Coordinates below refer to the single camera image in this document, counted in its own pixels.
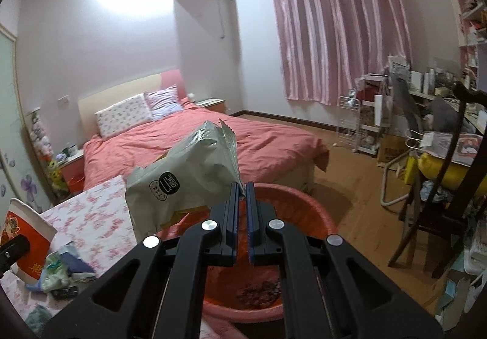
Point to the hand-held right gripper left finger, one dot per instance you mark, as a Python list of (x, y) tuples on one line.
[(234, 215)]

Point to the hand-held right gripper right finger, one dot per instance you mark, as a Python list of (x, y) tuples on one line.
[(250, 215)]

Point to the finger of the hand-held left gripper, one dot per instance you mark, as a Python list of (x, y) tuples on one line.
[(13, 247)]

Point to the red and white paper cup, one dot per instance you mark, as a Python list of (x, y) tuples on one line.
[(26, 225)]

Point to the orange plastic basket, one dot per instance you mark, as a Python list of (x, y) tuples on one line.
[(304, 209)]

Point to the grey-green snack bag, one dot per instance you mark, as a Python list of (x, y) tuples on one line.
[(190, 171)]

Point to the crumpled blue wrapper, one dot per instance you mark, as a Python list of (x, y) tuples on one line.
[(78, 261)]

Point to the small black packet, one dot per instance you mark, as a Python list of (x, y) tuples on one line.
[(64, 292)]

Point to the bed with pink duvet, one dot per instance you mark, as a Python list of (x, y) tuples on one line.
[(266, 141)]

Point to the teal crumpled wrapper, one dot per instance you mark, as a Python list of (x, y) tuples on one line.
[(38, 320)]

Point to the yellow plush toy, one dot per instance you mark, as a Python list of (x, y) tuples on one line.
[(57, 175)]

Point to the pink floral tablecloth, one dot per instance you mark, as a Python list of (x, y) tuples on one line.
[(95, 217)]

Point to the orange bedside table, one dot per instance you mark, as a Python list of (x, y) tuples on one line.
[(72, 175)]

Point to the wooden bedside table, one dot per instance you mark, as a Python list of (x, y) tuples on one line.
[(213, 105)]

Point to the hanging plush toys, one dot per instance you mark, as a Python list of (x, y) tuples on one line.
[(40, 133)]

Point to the wardrobe with flower doors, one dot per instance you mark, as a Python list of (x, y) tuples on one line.
[(11, 114)]

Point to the pink striped pillow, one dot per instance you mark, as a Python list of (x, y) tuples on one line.
[(163, 101)]

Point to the white trolley cart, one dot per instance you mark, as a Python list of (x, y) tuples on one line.
[(371, 133)]

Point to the white floral pillow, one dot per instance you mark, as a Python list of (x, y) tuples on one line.
[(121, 116)]

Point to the cardboard box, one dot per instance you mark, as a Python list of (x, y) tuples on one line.
[(390, 150)]

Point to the white paper bag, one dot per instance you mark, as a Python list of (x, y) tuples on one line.
[(382, 110)]

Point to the yellow cushion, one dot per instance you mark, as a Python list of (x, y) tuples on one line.
[(430, 171)]

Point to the white pipe cover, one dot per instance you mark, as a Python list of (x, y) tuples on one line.
[(226, 15)]

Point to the printed magazine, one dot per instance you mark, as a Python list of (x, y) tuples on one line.
[(437, 143)]

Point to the pink curtain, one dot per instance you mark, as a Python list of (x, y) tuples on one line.
[(334, 27)]

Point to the dark wooden chair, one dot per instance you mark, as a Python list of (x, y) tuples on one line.
[(456, 141)]

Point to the pile of paper cartons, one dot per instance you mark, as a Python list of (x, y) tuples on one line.
[(460, 285)]

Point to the cluttered desk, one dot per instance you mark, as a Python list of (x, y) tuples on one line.
[(437, 91)]

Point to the white bookshelf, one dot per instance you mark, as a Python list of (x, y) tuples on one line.
[(470, 27)]

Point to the white tube frame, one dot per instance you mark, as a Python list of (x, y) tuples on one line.
[(386, 187)]

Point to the wall socket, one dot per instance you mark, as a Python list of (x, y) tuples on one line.
[(64, 99)]

